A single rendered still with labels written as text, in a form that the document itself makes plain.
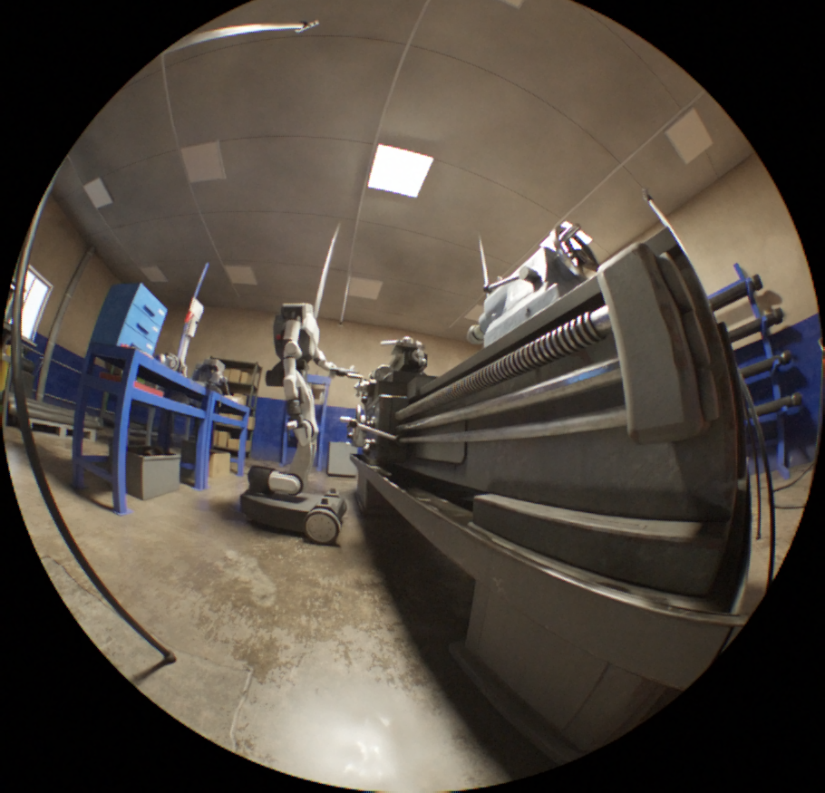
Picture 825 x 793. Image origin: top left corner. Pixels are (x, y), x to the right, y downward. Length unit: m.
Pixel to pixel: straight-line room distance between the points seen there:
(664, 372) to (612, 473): 0.20
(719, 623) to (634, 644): 0.07
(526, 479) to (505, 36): 2.99
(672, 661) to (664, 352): 0.23
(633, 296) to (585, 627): 0.28
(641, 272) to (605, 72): 3.03
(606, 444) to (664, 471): 0.10
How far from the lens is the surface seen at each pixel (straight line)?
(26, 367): 5.24
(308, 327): 1.72
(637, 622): 0.22
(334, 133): 3.12
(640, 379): 0.25
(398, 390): 1.20
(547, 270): 0.76
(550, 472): 0.47
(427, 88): 2.86
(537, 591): 0.27
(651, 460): 0.37
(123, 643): 0.85
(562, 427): 0.34
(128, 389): 1.58
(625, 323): 0.27
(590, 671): 0.47
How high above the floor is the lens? 0.58
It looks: 15 degrees up
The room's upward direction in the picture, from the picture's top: 3 degrees clockwise
